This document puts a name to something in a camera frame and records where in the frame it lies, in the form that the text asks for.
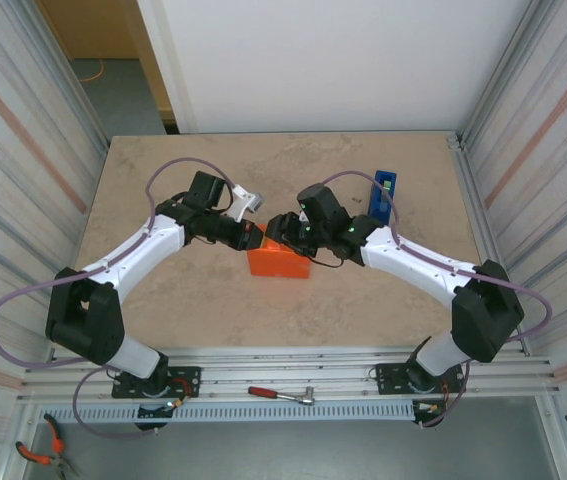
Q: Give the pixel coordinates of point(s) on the orange wrapping paper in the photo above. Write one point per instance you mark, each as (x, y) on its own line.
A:
(278, 262)

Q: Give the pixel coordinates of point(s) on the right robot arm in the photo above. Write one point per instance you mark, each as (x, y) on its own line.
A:
(443, 280)

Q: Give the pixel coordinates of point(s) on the blue tape dispenser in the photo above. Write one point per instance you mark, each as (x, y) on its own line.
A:
(380, 200)

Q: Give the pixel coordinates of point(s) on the yellow wooden furniture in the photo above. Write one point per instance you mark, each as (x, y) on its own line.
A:
(93, 30)

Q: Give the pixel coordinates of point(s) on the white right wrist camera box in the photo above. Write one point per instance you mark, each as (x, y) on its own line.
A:
(304, 216)

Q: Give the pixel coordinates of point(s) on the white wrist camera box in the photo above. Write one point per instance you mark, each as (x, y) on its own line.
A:
(245, 200)
(304, 216)

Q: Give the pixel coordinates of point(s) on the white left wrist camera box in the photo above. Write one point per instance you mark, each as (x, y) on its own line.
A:
(245, 200)

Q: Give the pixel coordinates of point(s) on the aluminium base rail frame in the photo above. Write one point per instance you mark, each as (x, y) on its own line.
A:
(283, 365)

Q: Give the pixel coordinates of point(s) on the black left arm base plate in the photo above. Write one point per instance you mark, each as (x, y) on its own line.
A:
(188, 375)

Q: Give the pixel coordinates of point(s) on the aluminium table side rail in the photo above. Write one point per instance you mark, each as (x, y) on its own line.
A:
(473, 200)

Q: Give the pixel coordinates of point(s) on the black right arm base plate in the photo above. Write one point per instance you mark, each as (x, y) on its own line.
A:
(388, 380)

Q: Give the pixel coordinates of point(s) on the aluminium corner post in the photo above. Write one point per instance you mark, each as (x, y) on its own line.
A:
(503, 75)

